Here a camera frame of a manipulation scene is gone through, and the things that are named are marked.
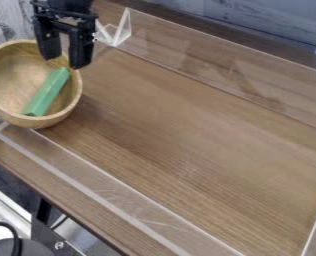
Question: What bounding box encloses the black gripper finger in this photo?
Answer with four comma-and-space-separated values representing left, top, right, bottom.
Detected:
34, 18, 62, 60
69, 29, 95, 69

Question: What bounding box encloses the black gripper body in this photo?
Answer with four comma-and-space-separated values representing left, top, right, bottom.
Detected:
30, 0, 98, 42

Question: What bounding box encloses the brown wooden bowl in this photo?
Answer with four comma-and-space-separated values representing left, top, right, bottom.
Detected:
0, 39, 83, 129

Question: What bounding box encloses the green rectangular block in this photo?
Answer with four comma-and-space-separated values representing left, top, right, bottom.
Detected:
23, 67, 70, 117

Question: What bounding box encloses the black metal table leg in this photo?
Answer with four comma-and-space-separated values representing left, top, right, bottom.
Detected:
37, 199, 53, 224

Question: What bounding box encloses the dark grey round base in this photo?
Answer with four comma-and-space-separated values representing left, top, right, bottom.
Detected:
0, 238, 55, 256

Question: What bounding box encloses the clear acrylic corner bracket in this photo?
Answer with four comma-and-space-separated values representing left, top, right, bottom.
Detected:
93, 8, 131, 47

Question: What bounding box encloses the clear acrylic rear wall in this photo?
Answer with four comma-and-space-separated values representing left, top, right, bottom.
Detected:
114, 8, 316, 127

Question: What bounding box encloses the clear acrylic wall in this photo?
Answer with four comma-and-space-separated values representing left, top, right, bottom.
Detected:
0, 120, 244, 256
114, 8, 316, 127

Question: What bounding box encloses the clear acrylic front wall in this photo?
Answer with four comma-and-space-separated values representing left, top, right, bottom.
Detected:
0, 120, 244, 256

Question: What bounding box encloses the grey metal bracket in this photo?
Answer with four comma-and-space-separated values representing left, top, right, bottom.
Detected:
31, 217, 86, 256

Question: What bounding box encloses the black cable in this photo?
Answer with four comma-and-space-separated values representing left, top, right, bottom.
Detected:
0, 221, 23, 256

